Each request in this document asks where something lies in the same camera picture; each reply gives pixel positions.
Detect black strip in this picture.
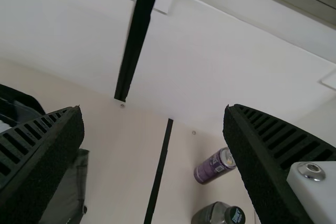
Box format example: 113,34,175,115
143,118,174,224

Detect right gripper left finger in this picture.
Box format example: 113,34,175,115
0,104,85,224

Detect purple can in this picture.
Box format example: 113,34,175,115
193,147,238,185

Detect black post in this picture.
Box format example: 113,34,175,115
113,0,169,103

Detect dark coffee bottle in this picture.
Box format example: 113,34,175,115
191,201,254,224

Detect dark grey bag with straps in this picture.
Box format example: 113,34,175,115
0,84,90,224

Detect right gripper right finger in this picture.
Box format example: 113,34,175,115
222,103,336,224

